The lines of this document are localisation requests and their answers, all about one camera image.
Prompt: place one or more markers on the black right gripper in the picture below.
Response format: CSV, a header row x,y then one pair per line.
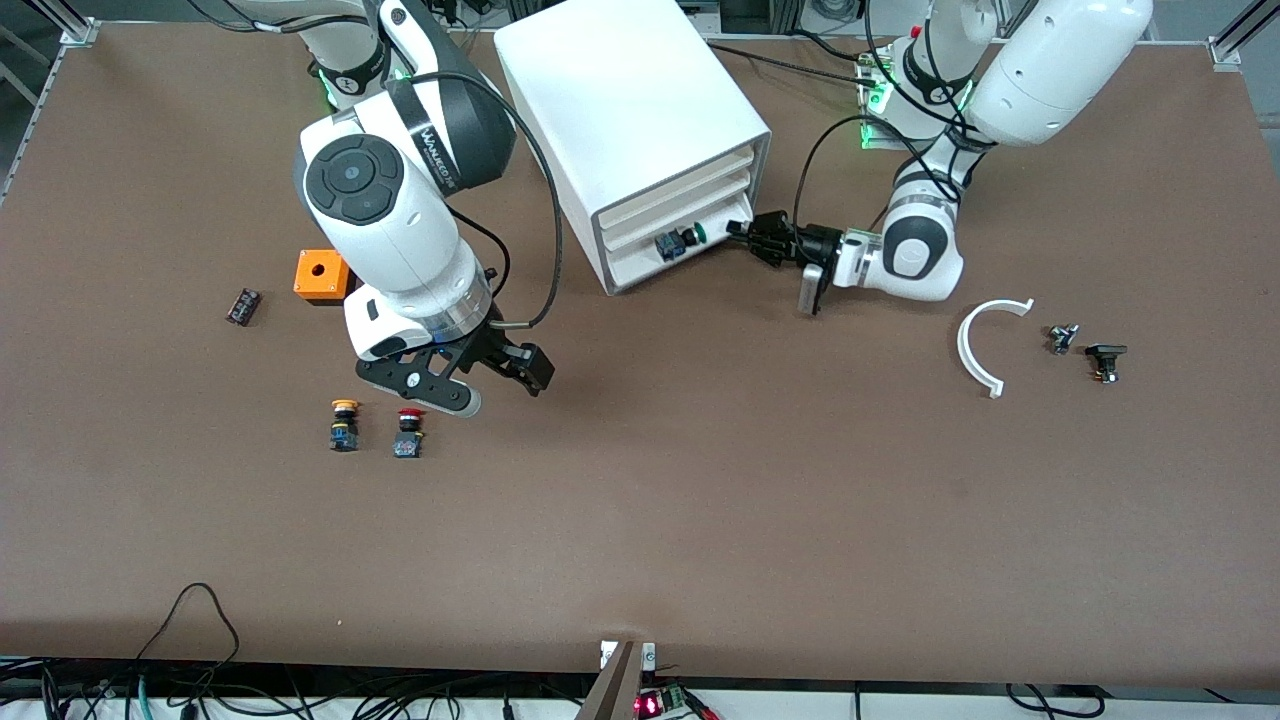
x,y
489,347

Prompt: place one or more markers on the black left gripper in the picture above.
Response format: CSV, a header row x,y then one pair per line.
x,y
818,243

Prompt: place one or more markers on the green mushroom push button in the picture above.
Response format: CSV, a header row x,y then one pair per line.
x,y
672,245

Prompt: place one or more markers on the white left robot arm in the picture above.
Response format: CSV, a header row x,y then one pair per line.
x,y
1050,70

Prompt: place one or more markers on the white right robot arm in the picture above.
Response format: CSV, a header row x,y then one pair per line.
x,y
400,220

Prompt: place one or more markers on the red mushroom push button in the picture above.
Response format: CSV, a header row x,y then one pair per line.
x,y
407,445

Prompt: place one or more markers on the yellow mushroom push button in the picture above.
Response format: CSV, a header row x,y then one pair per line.
x,y
345,435

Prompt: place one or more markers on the black push button part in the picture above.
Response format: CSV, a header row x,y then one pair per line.
x,y
1105,352

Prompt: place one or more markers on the white curved plastic piece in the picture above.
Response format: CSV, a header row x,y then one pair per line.
x,y
963,345

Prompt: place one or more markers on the small dark connector block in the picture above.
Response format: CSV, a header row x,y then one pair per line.
x,y
243,306

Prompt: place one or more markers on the small grey metal part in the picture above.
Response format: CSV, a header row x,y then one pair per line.
x,y
1062,338

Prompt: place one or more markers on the grey support beam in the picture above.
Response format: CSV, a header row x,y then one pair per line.
x,y
615,690

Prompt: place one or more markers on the circuit board with red light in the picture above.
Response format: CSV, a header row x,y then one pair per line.
x,y
655,703

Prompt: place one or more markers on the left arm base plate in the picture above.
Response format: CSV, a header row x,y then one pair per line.
x,y
880,140

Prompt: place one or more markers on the orange button enclosure box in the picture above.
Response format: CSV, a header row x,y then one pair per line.
x,y
310,285

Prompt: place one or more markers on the aluminium frame profile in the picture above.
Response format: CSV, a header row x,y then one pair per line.
x,y
75,30
1228,45

